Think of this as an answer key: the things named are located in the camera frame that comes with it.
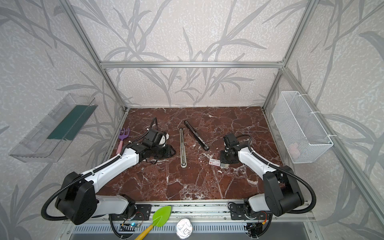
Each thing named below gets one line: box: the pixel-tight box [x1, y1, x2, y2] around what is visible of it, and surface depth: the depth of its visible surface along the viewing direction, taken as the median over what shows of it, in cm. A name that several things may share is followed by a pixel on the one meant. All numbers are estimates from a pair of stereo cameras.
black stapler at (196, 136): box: [184, 120, 210, 151], surface depth 104 cm
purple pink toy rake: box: [116, 128, 130, 155], surface depth 106 cm
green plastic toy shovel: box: [135, 205, 171, 240], surface depth 74 cm
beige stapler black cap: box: [179, 128, 187, 169], surface depth 96 cm
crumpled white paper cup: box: [176, 218, 193, 240], surface depth 67 cm
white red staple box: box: [208, 158, 230, 168], surface depth 92 cm
